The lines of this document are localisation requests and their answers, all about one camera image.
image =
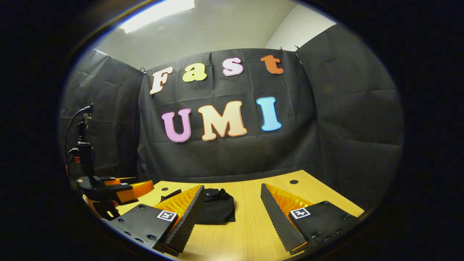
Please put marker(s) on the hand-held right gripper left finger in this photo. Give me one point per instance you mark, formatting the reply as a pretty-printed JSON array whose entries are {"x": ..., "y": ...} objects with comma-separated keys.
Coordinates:
[{"x": 185, "y": 221}]

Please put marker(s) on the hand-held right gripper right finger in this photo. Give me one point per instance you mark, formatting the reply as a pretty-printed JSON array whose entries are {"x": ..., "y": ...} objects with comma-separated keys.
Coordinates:
[{"x": 281, "y": 221}]

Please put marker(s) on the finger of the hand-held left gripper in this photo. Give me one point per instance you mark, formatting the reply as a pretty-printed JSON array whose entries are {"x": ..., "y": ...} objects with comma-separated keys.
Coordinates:
[
  {"x": 112, "y": 181},
  {"x": 139, "y": 189}
]

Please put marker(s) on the black button jacket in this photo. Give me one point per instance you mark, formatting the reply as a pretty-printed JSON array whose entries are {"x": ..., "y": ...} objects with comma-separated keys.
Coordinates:
[{"x": 217, "y": 208}]

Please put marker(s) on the black backdrop cloth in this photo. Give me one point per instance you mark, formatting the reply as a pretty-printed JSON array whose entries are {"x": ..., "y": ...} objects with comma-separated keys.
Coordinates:
[{"x": 344, "y": 108}]

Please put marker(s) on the ceiling light panel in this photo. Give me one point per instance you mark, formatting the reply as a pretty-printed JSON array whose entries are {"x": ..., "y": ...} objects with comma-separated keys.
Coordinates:
[{"x": 159, "y": 12}]

